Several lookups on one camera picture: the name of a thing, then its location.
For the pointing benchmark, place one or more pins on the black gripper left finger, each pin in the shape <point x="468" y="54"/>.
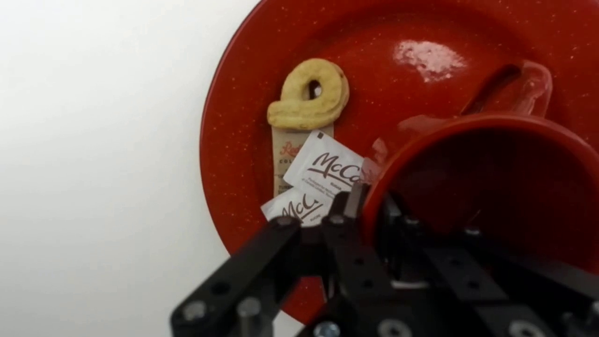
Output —
<point x="348" y="262"/>

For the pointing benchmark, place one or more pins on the white McCafe sugar packet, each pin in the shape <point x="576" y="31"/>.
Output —
<point x="318" y="164"/>
<point x="292" y="207"/>

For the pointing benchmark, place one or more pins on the beige paper stick packet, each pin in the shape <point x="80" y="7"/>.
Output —
<point x="282" y="155"/>

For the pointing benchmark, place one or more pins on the red mug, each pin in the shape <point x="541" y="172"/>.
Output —
<point x="498" y="179"/>

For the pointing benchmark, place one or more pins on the red plate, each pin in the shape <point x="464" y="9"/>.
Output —
<point x="385" y="93"/>

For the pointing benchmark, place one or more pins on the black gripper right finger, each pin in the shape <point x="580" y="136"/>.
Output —
<point x="486" y="292"/>

